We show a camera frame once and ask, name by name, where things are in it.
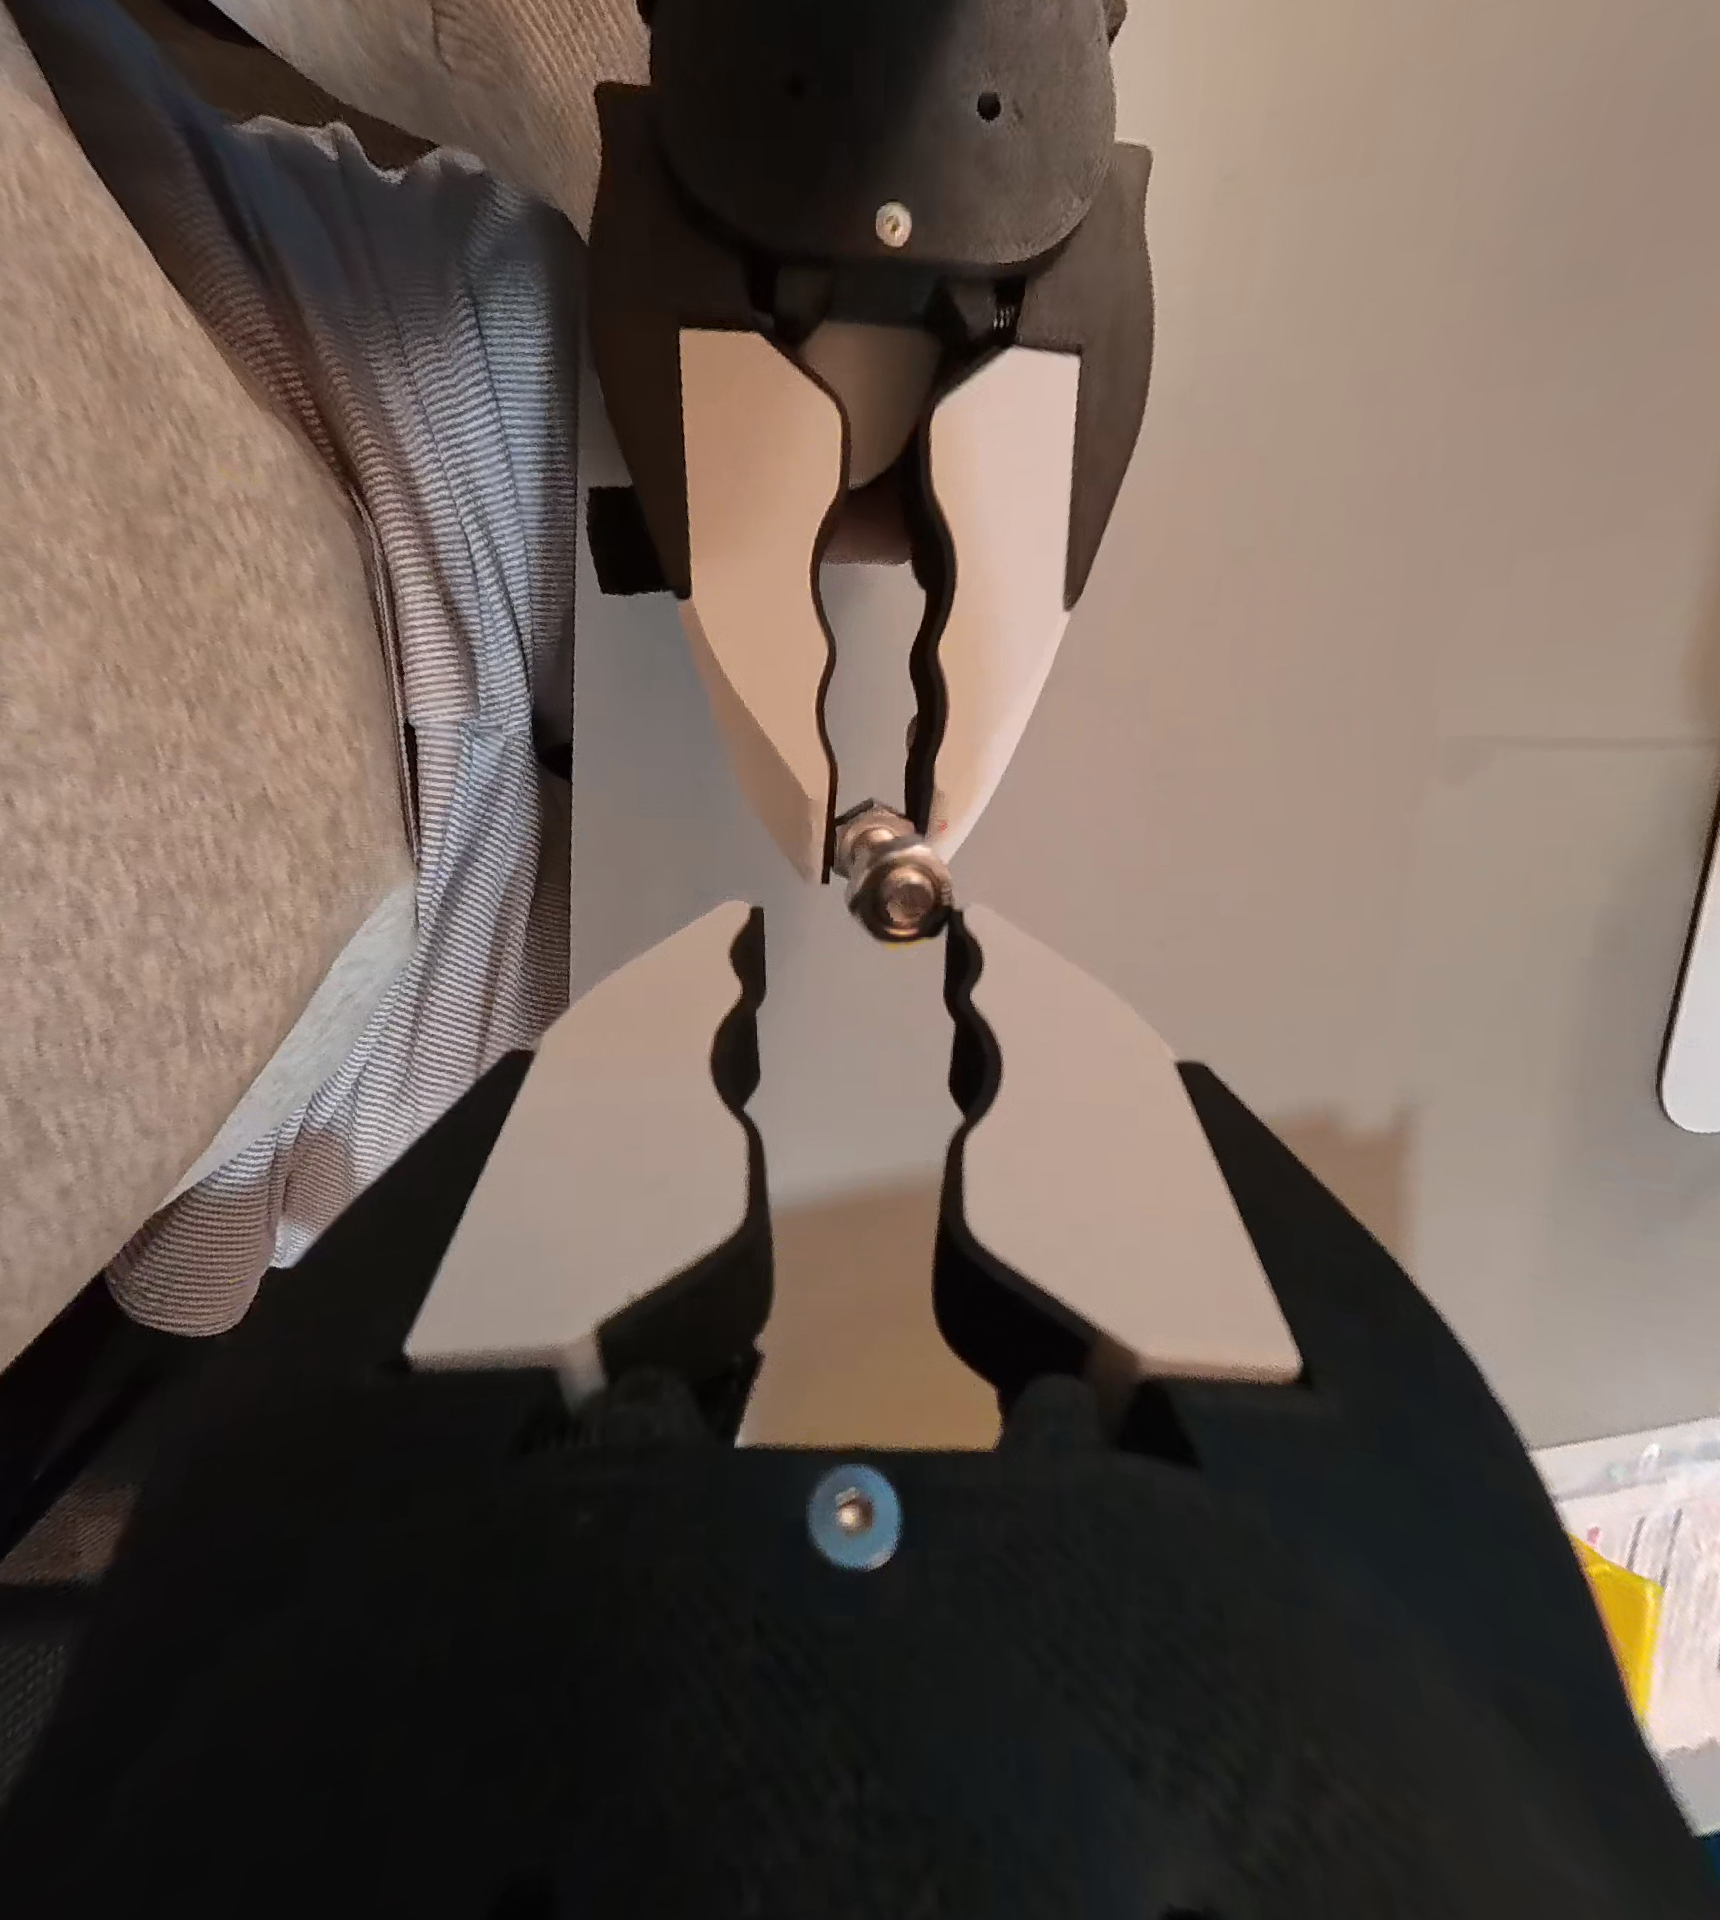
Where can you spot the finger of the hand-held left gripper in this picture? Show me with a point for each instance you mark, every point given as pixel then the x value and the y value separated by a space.
pixel 1010 571
pixel 755 571

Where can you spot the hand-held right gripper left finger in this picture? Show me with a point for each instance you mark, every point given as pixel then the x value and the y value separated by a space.
pixel 591 1184

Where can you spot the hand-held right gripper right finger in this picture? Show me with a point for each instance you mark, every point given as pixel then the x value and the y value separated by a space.
pixel 1101 1201

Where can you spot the steel hex nut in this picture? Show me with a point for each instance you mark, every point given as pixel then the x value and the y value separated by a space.
pixel 860 833

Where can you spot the steel hex bolt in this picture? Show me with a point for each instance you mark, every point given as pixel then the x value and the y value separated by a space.
pixel 903 896

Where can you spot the yellow plastic bin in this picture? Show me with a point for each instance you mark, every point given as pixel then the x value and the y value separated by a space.
pixel 1618 1620

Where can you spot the person's left forearm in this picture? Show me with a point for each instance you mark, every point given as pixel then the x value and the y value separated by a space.
pixel 501 90

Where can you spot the grey desk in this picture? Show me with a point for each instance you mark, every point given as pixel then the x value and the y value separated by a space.
pixel 1401 451

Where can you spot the person's left hand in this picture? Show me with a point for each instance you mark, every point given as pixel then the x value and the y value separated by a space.
pixel 873 528

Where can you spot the striped blue shirt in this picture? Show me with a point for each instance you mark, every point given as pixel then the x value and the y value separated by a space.
pixel 471 451

